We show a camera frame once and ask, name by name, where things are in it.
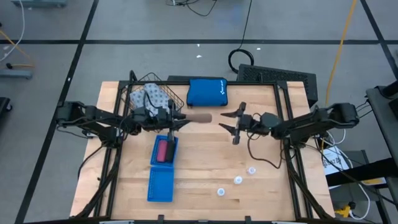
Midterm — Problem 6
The black coiled floor cable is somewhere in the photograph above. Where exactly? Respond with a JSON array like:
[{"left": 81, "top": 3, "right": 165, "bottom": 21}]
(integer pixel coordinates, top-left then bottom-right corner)
[{"left": 228, "top": 0, "right": 255, "bottom": 75}]

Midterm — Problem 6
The blue plastic basket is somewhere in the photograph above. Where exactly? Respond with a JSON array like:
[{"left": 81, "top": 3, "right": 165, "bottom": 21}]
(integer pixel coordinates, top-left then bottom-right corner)
[
  {"left": 146, "top": 166, "right": 175, "bottom": 203},
  {"left": 150, "top": 134, "right": 180, "bottom": 169}
]

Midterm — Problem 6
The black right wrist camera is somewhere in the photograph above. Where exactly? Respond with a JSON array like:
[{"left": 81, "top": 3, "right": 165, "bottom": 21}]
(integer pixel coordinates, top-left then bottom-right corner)
[{"left": 259, "top": 112, "right": 282, "bottom": 132}]

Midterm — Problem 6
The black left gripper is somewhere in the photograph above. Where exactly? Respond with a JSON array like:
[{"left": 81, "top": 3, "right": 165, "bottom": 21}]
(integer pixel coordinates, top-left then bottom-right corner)
[{"left": 147, "top": 98, "right": 192, "bottom": 163}]

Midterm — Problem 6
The white printed paper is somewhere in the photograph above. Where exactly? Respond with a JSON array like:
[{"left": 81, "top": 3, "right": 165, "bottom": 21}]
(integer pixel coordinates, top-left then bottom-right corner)
[{"left": 322, "top": 146, "right": 351, "bottom": 177}]

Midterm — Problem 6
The black perforated computer case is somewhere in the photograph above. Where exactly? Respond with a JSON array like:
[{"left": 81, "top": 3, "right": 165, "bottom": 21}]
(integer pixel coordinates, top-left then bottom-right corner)
[{"left": 236, "top": 63, "right": 318, "bottom": 108}]

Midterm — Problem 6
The black side stand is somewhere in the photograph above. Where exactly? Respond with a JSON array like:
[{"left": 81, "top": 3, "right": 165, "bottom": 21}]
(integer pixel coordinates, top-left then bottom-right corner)
[{"left": 326, "top": 80, "right": 398, "bottom": 224}]

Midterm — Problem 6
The pink bandage roll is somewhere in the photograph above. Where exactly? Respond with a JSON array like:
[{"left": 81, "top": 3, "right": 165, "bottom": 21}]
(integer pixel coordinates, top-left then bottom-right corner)
[{"left": 156, "top": 139, "right": 168, "bottom": 163}]

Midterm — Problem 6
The black wire basket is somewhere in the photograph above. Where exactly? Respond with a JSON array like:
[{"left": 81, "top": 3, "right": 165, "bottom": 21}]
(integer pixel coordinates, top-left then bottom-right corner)
[{"left": 119, "top": 70, "right": 185, "bottom": 125}]

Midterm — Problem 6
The white floor cable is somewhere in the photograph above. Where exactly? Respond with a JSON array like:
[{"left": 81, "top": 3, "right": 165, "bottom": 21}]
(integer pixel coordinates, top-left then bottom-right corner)
[{"left": 0, "top": 0, "right": 25, "bottom": 63}]

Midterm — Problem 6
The black floor object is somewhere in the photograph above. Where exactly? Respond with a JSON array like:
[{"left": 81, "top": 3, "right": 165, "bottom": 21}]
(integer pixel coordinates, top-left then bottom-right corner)
[{"left": 0, "top": 96, "right": 13, "bottom": 122}]

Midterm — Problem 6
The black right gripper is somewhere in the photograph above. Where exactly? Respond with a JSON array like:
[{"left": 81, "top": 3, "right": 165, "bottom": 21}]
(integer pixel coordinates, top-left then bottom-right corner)
[{"left": 218, "top": 101, "right": 262, "bottom": 146}]

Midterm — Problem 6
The blue zippered pouch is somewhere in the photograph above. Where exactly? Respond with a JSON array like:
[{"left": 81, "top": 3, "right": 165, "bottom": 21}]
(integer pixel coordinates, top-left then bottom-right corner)
[{"left": 186, "top": 77, "right": 229, "bottom": 108}]

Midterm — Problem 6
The white power cable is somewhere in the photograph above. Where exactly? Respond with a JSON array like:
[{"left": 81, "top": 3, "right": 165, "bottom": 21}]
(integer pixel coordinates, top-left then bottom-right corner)
[{"left": 348, "top": 182, "right": 373, "bottom": 220}]

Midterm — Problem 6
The yellow power plug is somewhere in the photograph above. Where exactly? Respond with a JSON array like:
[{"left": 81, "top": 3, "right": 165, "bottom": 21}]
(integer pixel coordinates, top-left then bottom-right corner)
[{"left": 334, "top": 202, "right": 356, "bottom": 218}]

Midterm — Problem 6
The black metal table frame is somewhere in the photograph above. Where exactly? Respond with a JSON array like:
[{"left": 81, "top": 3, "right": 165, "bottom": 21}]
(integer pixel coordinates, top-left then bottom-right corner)
[{"left": 74, "top": 80, "right": 335, "bottom": 224}]

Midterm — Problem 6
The grey metal stand foot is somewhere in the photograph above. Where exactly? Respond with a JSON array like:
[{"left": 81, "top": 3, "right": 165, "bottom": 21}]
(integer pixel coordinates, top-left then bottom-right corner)
[
  {"left": 0, "top": 68, "right": 34, "bottom": 80},
  {"left": 11, "top": 0, "right": 67, "bottom": 9}
]

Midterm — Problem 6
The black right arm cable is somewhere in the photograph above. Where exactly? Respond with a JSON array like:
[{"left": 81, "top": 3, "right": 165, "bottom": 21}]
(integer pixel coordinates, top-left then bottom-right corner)
[{"left": 246, "top": 130, "right": 284, "bottom": 170}]

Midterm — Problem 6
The long yellow floor cable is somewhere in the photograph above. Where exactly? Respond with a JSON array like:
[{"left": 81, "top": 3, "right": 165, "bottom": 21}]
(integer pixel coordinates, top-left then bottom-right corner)
[{"left": 325, "top": 0, "right": 358, "bottom": 105}]

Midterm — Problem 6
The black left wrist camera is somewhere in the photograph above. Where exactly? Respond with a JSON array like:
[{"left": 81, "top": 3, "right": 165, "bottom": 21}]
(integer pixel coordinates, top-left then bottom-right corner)
[{"left": 132, "top": 106, "right": 147, "bottom": 124}]

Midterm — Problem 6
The thin yellow floor cable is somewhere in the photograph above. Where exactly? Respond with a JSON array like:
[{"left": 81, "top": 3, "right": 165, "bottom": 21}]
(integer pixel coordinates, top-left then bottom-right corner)
[{"left": 0, "top": 29, "right": 35, "bottom": 68}]

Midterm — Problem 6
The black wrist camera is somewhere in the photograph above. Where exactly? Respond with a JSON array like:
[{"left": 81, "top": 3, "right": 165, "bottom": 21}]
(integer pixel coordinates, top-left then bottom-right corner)
[
  {"left": 259, "top": 112, "right": 282, "bottom": 132},
  {"left": 132, "top": 106, "right": 147, "bottom": 124}
]

